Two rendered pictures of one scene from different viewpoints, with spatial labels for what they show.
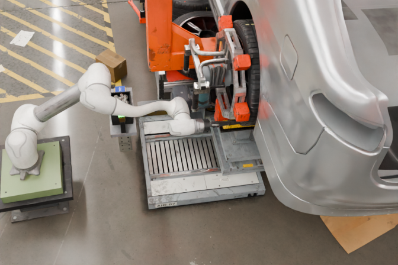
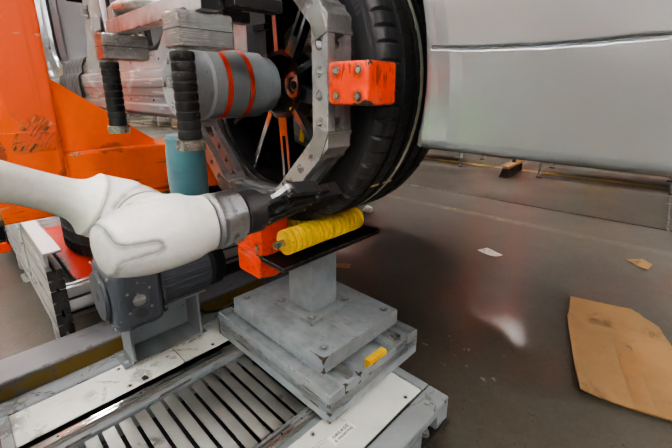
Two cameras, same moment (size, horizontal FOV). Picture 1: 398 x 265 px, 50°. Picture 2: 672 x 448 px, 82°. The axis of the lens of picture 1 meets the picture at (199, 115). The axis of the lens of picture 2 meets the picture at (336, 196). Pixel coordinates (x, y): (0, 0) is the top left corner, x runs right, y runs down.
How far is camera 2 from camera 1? 2.10 m
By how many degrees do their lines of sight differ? 42
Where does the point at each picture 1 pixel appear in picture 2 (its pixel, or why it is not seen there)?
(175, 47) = (73, 135)
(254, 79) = not seen: outside the picture
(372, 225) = (646, 353)
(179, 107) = (124, 183)
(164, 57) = (44, 166)
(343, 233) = (648, 396)
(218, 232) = not seen: outside the picture
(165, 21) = (19, 35)
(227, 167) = (331, 388)
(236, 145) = (319, 323)
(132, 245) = not seen: outside the picture
